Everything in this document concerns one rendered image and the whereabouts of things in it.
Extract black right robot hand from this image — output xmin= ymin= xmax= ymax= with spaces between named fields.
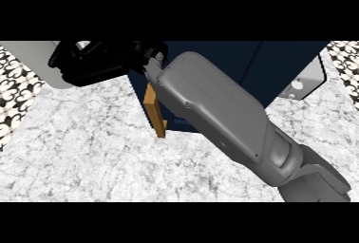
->
xmin=48 ymin=40 xmax=170 ymax=88

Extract pale grey appliance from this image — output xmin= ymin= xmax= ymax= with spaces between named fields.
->
xmin=0 ymin=40 xmax=77 ymax=90

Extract grey metal plate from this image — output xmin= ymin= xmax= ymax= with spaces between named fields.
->
xmin=278 ymin=53 xmax=328 ymax=102

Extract brown wooden door handle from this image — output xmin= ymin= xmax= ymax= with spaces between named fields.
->
xmin=144 ymin=82 xmax=169 ymax=140

